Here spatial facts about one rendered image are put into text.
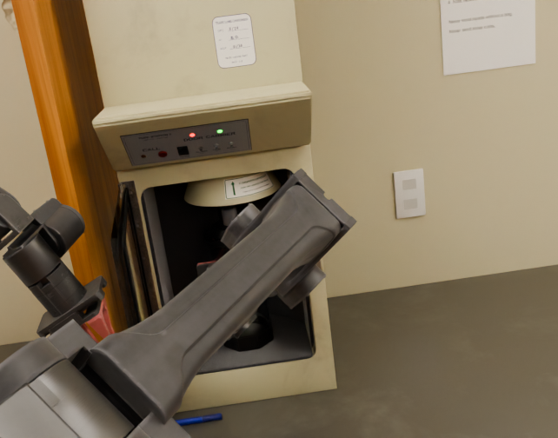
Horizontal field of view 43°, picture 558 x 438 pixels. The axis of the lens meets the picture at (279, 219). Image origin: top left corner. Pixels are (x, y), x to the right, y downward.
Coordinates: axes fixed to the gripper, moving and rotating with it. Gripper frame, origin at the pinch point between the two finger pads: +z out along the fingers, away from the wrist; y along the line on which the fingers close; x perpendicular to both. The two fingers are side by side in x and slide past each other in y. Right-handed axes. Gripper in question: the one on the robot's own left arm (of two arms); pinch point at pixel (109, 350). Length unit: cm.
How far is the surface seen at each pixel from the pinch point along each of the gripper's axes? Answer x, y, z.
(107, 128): -11.2, -17.0, -24.6
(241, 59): -20.3, -39.1, -20.8
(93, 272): -14.0, -1.1, -7.3
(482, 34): -59, -88, 9
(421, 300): -49, -45, 50
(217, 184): -23.9, -24.3, -5.3
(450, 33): -59, -82, 5
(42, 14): -17.2, -18.4, -42.5
